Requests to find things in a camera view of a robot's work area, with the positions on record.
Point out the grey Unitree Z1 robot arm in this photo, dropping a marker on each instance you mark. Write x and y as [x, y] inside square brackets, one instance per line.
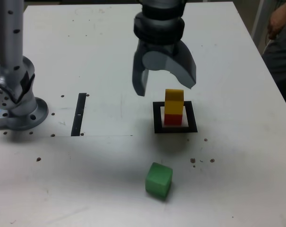
[10, 35]

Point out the person's hand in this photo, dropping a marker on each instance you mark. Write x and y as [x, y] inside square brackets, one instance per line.
[277, 22]

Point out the black tape strip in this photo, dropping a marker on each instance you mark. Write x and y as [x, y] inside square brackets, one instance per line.
[78, 113]

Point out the yellow cube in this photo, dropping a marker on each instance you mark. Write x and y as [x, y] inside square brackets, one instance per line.
[173, 105]

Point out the red cube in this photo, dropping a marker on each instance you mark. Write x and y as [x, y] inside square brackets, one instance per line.
[173, 119]

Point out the black tape square outline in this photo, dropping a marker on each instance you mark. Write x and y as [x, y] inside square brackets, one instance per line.
[157, 118]

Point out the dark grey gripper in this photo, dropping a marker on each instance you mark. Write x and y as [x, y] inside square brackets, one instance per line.
[160, 46]

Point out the green cube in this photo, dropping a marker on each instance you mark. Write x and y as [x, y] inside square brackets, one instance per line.
[158, 180]

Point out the person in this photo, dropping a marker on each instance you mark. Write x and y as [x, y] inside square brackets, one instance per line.
[282, 59]

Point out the person's forearm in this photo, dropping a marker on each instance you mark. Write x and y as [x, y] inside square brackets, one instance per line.
[285, 3]

